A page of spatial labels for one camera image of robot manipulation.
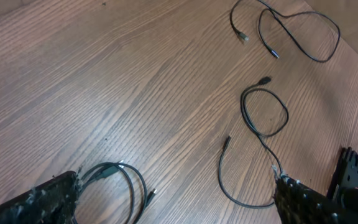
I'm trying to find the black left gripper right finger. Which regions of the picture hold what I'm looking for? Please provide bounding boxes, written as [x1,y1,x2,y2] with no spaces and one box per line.
[272,166,358,224]

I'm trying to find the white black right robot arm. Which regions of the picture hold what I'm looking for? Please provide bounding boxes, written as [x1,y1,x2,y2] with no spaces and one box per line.
[326,147,358,214]

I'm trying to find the thin black cable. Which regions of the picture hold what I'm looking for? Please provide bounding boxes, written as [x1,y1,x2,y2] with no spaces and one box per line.
[218,76,290,209]

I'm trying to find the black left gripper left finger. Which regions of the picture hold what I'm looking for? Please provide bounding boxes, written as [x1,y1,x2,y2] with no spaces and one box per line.
[0,170,80,224]

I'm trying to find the black USB cable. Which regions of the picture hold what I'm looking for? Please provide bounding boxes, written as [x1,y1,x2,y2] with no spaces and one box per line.
[75,160,158,224]

